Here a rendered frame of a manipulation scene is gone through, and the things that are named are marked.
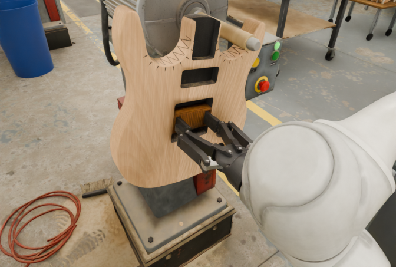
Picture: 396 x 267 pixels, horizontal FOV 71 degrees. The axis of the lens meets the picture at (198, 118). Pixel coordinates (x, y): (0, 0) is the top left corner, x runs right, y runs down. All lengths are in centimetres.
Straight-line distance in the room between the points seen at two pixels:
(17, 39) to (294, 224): 323
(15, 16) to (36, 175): 164
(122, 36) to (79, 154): 185
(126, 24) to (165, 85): 14
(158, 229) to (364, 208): 116
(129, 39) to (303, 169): 34
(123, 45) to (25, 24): 285
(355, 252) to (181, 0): 58
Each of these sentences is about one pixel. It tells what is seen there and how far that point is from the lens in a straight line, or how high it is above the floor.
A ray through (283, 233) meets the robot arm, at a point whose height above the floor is 124.
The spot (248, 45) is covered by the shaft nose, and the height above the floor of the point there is 125.
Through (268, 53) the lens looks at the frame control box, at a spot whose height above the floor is 108.
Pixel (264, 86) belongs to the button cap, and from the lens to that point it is 97.
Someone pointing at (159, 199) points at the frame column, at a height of 40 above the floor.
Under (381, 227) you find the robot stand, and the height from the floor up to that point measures 39.
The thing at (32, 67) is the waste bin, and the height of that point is 12.
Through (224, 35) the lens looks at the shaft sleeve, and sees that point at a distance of 61.
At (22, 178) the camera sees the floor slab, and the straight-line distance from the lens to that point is 227.
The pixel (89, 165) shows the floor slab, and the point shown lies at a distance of 215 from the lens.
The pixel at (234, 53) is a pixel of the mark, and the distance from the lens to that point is 64.
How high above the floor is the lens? 146
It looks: 37 degrees down
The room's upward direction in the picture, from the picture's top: straight up
